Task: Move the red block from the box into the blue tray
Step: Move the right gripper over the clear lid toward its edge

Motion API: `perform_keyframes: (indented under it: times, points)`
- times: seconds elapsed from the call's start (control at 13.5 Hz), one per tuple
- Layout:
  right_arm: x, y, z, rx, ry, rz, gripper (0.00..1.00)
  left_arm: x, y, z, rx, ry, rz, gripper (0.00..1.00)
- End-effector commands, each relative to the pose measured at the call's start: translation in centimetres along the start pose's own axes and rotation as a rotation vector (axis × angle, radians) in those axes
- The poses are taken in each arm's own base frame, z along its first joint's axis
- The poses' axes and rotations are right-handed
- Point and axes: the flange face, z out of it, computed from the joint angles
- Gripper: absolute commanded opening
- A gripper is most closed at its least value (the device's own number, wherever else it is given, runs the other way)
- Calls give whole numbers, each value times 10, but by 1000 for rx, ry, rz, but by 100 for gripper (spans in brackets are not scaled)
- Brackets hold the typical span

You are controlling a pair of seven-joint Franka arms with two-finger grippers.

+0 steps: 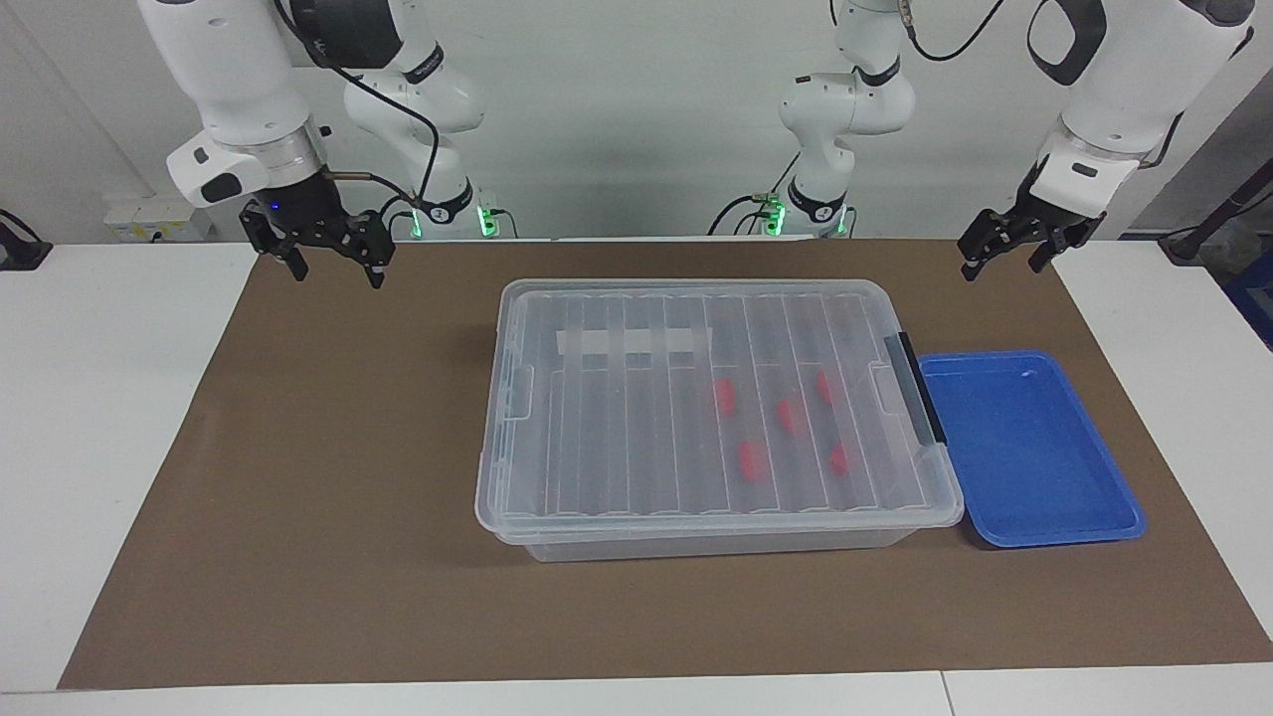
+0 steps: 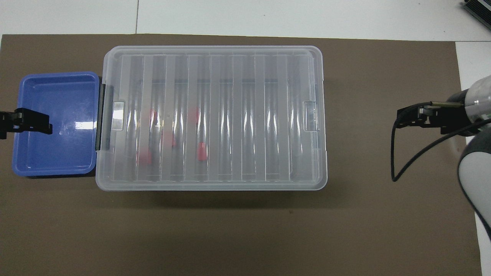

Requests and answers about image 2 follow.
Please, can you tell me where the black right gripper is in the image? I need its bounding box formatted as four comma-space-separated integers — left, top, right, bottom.
395, 103, 474, 135

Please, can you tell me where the clear ribbed plastic lid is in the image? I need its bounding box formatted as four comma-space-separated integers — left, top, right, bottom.
95, 45, 328, 191

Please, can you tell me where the clear plastic storage box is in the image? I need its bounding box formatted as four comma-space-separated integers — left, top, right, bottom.
98, 48, 326, 190

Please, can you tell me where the brown table mat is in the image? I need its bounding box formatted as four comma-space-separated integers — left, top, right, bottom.
0, 34, 482, 276

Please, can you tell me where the blue plastic tray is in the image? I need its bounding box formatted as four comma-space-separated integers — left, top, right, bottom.
12, 71, 101, 177

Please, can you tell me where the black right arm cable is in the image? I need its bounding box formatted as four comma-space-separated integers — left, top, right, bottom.
390, 117, 491, 182

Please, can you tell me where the dark finned electronics unit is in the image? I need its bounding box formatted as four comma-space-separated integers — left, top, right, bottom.
462, 0, 491, 23

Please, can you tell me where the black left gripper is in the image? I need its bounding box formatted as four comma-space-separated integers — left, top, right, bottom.
0, 108, 53, 140

